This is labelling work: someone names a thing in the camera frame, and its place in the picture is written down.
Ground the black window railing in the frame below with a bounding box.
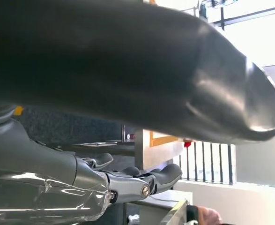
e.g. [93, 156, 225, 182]
[179, 141, 237, 186]

